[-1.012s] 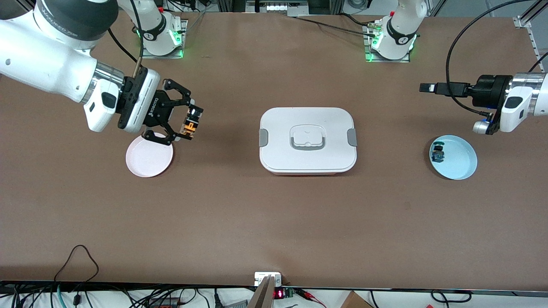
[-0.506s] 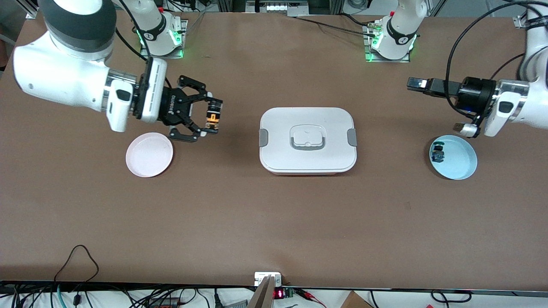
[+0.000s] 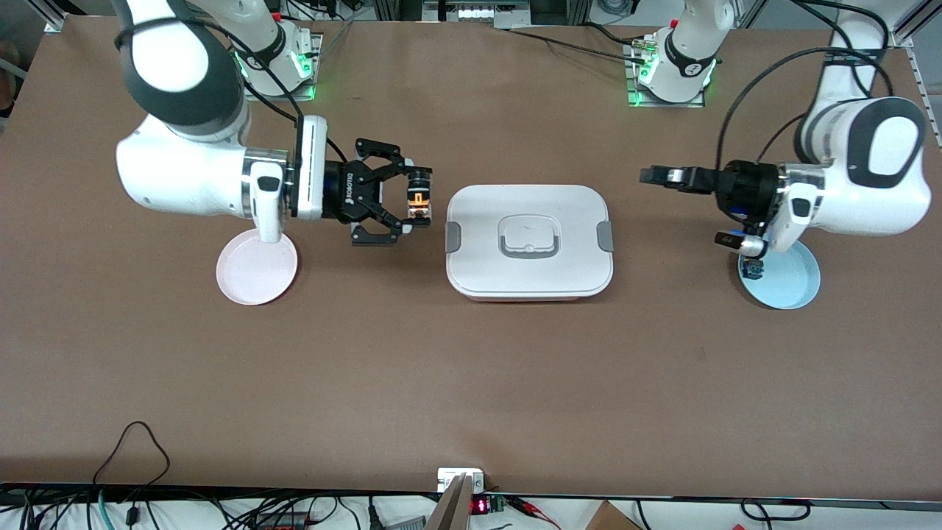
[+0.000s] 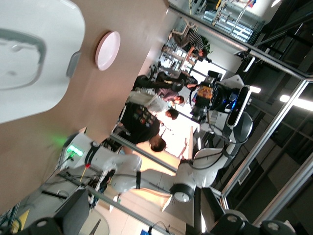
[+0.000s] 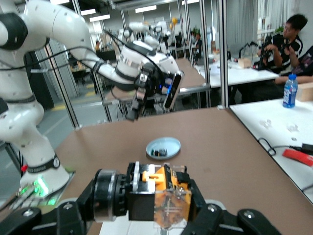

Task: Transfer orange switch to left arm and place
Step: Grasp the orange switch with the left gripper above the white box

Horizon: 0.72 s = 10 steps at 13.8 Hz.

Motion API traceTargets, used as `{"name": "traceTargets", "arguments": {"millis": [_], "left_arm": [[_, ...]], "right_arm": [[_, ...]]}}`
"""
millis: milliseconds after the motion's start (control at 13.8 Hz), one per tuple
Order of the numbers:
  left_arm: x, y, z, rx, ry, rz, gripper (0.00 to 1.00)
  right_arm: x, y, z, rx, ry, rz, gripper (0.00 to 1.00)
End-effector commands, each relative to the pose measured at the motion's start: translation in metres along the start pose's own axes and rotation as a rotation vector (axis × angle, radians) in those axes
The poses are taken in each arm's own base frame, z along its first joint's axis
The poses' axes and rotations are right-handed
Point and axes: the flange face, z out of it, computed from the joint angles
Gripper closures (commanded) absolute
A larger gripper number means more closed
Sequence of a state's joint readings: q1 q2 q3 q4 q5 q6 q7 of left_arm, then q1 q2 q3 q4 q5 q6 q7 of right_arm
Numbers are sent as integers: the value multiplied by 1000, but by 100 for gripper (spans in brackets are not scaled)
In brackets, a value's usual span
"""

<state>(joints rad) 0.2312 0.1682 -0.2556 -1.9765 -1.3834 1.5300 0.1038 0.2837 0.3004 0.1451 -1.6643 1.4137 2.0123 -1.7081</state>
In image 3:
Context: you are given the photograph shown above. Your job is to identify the orange push-button switch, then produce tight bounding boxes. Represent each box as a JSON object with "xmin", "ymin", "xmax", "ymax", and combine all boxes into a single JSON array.
[{"xmin": 405, "ymin": 168, "xmax": 434, "ymax": 222}]

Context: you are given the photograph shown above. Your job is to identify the brown cardboard piece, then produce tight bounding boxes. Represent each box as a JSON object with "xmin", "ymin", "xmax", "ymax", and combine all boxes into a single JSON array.
[{"xmin": 584, "ymin": 501, "xmax": 642, "ymax": 530}]

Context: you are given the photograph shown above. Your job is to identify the white lidded box grey latches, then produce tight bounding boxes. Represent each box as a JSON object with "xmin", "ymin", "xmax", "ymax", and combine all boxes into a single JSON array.
[{"xmin": 445, "ymin": 184, "xmax": 615, "ymax": 302}]

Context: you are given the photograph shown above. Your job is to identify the aluminium frame profile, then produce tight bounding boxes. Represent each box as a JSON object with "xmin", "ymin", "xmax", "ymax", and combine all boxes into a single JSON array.
[
  {"xmin": 29, "ymin": 0, "xmax": 73, "ymax": 35},
  {"xmin": 889, "ymin": 0, "xmax": 942, "ymax": 148}
]

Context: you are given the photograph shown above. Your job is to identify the light blue round plate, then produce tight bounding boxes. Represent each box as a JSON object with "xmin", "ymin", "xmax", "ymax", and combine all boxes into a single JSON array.
[{"xmin": 738, "ymin": 239, "xmax": 822, "ymax": 310}]

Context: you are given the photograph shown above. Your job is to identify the black cable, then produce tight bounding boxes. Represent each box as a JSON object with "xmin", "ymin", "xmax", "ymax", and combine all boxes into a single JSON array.
[
  {"xmin": 114, "ymin": 16, "xmax": 305, "ymax": 148},
  {"xmin": 717, "ymin": 47, "xmax": 896, "ymax": 185},
  {"xmin": 92, "ymin": 420, "xmax": 171, "ymax": 492},
  {"xmin": 506, "ymin": 24, "xmax": 648, "ymax": 57}
]

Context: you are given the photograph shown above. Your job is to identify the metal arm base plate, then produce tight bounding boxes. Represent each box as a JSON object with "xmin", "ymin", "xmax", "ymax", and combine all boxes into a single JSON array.
[
  {"xmin": 239, "ymin": 32, "xmax": 325, "ymax": 102},
  {"xmin": 624, "ymin": 40, "xmax": 709, "ymax": 108}
]

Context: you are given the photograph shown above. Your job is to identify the grey wooden bar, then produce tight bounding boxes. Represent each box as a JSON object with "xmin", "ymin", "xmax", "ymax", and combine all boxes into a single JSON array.
[{"xmin": 425, "ymin": 474, "xmax": 473, "ymax": 530}]

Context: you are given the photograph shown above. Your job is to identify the red black clip leads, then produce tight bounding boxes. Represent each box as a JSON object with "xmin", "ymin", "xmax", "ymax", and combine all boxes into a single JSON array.
[{"xmin": 506, "ymin": 495, "xmax": 564, "ymax": 529}]

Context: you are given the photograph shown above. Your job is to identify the white socket block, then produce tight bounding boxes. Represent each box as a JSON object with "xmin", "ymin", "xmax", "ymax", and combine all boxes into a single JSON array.
[{"xmin": 437, "ymin": 467, "xmax": 486, "ymax": 493}]

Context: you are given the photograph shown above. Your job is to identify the pink round plate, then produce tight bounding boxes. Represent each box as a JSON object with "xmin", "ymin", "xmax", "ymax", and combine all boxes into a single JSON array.
[{"xmin": 216, "ymin": 229, "xmax": 300, "ymax": 306}]

